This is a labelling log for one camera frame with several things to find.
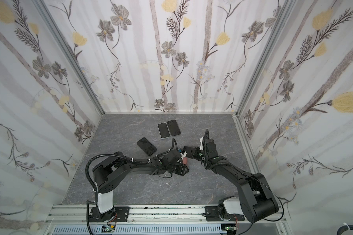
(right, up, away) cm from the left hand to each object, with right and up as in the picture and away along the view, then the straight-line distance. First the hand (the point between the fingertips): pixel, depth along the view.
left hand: (185, 166), depth 89 cm
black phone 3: (-9, +24, +26) cm, 37 cm away
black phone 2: (-16, +22, +21) cm, 34 cm away
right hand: (+1, +12, -1) cm, 12 cm away
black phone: (-27, +11, +13) cm, 32 cm away
